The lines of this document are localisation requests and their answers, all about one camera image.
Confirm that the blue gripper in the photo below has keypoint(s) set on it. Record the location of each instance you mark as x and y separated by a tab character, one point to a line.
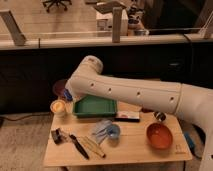
67	95

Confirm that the yellow sponge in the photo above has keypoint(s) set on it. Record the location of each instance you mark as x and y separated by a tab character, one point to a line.
58	107

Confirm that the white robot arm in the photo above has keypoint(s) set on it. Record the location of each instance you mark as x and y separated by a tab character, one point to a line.
190	103

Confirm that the green plastic tray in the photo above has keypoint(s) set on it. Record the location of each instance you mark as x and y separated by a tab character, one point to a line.
93	106

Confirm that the purple bowl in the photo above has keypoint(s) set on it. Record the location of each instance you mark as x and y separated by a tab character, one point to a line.
58	87

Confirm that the black binder clip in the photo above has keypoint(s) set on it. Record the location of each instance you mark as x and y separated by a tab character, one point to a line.
58	136

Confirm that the grey blue cloth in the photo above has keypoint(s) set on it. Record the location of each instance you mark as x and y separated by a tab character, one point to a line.
99	131

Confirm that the yellow corn husk toy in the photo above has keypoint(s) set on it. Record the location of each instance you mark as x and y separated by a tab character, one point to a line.
94	147

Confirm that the blue plastic cup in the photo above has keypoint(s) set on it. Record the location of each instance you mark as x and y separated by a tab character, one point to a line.
113	131

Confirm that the white cardboard box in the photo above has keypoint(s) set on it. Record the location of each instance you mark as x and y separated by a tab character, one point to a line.
105	22

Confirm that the small metal cup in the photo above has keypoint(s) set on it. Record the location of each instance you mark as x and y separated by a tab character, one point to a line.
160	116

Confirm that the office chair base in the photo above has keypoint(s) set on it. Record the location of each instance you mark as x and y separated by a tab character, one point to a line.
49	3

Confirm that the orange bowl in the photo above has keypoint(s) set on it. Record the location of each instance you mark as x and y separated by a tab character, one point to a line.
159	136

